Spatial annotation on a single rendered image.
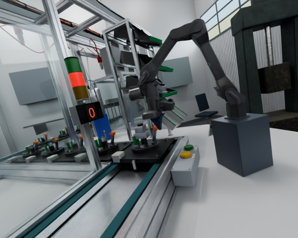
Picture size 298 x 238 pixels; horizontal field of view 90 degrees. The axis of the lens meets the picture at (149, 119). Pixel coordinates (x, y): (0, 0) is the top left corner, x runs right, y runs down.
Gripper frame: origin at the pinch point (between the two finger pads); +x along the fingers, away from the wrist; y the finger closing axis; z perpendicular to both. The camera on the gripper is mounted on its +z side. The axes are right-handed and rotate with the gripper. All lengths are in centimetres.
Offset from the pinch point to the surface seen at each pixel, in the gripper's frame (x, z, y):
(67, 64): -30.4, -20.9, -21.5
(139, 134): 3.9, -10.1, -2.1
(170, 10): -251, -62, 439
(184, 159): 13.0, 11.6, -11.5
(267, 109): 72, 119, 335
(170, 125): 6.9, -1.2, 20.3
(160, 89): -15.2, -3.7, 23.1
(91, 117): -9.8, -18.8, -19.9
